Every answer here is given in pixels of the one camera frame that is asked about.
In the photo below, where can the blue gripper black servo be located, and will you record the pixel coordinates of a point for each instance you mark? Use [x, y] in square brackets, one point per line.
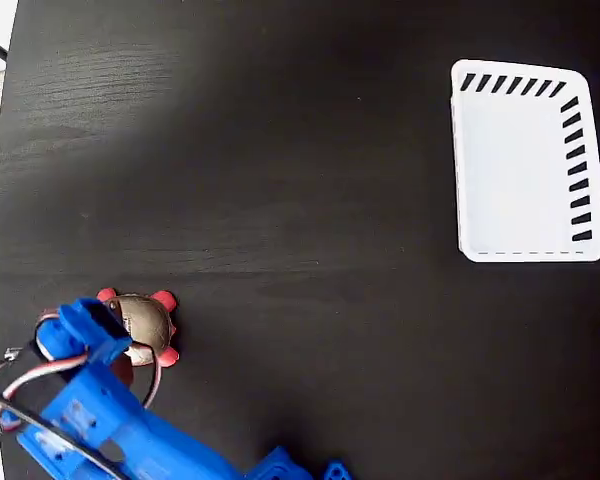
[106, 325]

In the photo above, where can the turtle toy with clear dome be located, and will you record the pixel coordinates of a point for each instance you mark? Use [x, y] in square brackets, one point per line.
[152, 320]

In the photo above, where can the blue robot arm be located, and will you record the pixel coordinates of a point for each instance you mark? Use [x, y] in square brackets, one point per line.
[145, 440]

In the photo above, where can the white plastic basket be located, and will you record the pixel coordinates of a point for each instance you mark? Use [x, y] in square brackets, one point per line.
[510, 175]

